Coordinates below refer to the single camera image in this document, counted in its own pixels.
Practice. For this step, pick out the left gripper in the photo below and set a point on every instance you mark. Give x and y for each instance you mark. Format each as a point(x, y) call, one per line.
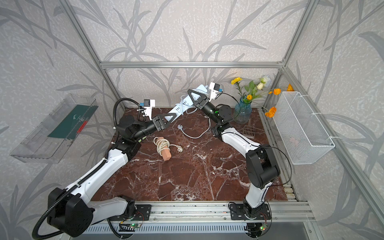
point(159, 126)

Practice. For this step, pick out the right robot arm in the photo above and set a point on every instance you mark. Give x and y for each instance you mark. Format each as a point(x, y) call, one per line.
point(262, 165)

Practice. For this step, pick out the brown slotted plastic scoop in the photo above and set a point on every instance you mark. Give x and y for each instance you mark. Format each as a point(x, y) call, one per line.
point(249, 131)

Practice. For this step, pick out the artificial flower bouquet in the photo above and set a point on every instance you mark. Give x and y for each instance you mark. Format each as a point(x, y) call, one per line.
point(255, 89)

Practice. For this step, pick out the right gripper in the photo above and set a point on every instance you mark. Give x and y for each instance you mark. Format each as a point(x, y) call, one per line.
point(204, 102)

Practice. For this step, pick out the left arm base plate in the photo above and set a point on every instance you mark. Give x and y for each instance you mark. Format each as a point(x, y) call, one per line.
point(137, 213)

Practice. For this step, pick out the grey white power strip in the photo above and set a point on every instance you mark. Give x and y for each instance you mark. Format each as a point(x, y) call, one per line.
point(186, 102)

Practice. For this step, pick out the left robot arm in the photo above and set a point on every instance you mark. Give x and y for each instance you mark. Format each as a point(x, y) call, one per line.
point(71, 210)

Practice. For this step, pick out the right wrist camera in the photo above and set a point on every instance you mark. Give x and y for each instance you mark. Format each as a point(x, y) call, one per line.
point(215, 90)

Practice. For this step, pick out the blue glass vase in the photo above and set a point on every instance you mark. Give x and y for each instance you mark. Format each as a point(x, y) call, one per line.
point(243, 111)

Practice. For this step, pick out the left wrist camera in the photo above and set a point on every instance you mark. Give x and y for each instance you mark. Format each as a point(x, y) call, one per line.
point(145, 108)

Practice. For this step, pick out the white wire mesh basket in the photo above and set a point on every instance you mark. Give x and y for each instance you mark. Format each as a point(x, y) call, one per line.
point(305, 138)

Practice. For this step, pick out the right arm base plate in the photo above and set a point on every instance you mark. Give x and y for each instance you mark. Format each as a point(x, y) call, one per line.
point(245, 212)

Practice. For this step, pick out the pink power strip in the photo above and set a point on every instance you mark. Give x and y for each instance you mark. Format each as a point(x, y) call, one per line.
point(163, 148)

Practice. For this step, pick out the aluminium frame back bar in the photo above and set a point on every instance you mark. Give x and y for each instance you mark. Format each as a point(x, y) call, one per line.
point(182, 65)

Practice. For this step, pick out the clear plastic wall tray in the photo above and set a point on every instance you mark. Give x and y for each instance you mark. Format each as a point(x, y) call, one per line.
point(52, 138)

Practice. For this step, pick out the green book in tray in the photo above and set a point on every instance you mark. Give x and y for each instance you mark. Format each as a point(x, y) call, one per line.
point(74, 122)

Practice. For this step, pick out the aluminium front rail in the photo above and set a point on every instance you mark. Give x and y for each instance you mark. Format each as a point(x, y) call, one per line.
point(199, 212)

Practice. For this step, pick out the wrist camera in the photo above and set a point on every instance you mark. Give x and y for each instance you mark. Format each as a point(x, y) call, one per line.
point(145, 108)
point(215, 90)

